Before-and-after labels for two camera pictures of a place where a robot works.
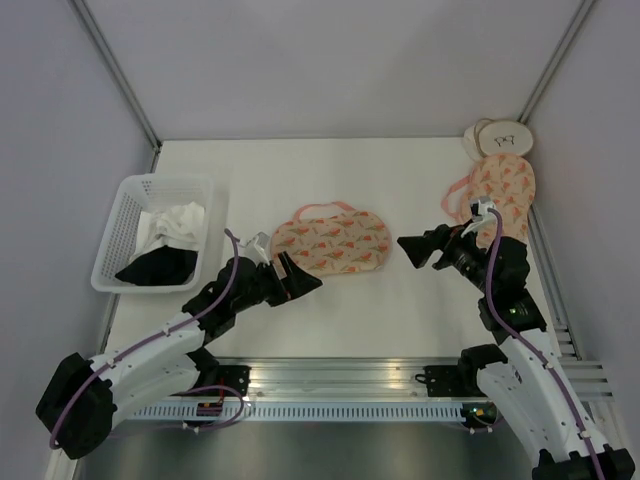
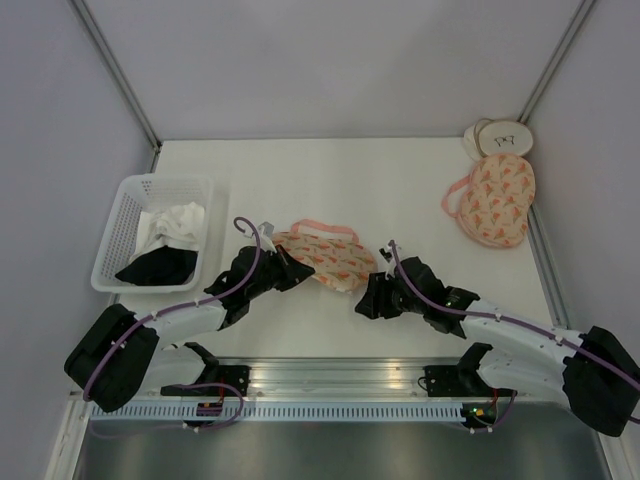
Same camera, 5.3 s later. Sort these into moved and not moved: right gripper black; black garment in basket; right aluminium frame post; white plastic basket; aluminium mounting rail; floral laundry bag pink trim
Moved: right gripper black; floral laundry bag pink trim
Not moved: aluminium mounting rail; black garment in basket; white plastic basket; right aluminium frame post
